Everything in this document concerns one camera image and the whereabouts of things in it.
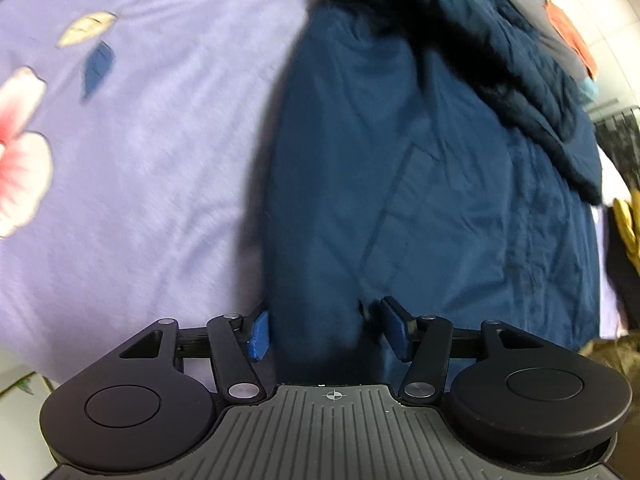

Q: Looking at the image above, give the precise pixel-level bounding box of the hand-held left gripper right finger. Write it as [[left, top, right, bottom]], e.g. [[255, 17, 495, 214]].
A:
[[377, 297, 552, 405]]

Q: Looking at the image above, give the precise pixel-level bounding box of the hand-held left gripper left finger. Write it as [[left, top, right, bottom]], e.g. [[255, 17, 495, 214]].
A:
[[119, 309, 272, 404]]

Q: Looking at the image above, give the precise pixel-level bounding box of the navy blue jacket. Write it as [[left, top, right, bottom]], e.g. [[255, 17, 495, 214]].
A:
[[245, 0, 607, 392]]

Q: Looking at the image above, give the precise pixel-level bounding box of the purple floral blanket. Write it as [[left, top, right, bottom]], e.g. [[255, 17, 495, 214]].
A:
[[0, 0, 623, 387]]

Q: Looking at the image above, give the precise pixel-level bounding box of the brown patterned cloth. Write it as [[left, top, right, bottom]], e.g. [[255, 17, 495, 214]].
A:
[[579, 331, 640, 383]]

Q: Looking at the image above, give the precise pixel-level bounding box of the black cloth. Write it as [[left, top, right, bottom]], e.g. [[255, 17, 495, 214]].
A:
[[604, 204, 640, 337]]

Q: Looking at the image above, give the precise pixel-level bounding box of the white printed sheet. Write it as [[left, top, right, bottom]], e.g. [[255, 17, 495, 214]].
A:
[[0, 349, 57, 463]]

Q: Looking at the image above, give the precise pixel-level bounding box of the yellow cloth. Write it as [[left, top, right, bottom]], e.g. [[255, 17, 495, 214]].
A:
[[612, 197, 640, 257]]

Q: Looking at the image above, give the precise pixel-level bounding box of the dark patterned cloth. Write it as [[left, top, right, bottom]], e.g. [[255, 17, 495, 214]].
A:
[[591, 107, 640, 202]]

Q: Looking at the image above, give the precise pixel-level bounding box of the grey cloth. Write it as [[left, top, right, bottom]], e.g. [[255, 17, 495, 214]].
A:
[[459, 0, 587, 82]]

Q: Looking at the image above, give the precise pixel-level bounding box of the orange cloth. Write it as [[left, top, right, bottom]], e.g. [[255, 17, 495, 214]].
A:
[[544, 0, 599, 80]]

